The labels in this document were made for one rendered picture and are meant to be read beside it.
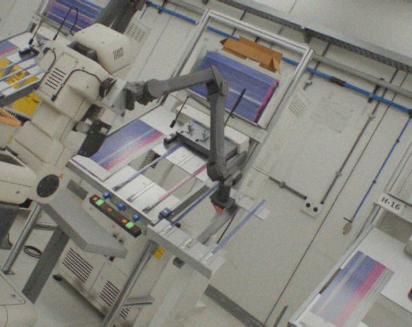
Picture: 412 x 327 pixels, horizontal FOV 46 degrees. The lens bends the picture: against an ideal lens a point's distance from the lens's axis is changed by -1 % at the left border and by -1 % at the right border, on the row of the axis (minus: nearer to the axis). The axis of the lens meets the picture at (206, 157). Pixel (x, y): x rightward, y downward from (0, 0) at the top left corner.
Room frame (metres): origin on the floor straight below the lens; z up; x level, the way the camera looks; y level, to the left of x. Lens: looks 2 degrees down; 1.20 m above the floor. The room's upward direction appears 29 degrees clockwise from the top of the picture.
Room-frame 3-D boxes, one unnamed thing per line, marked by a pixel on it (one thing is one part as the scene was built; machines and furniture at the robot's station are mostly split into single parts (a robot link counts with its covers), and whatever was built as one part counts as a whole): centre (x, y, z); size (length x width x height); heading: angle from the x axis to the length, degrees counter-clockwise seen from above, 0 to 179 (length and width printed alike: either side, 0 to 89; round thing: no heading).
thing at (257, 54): (3.17, 0.01, 1.82); 0.68 x 0.30 x 0.20; 61
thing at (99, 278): (2.99, 0.05, 0.31); 0.70 x 0.65 x 0.62; 61
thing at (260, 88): (2.85, 0.06, 1.52); 0.51 x 0.13 x 0.27; 61
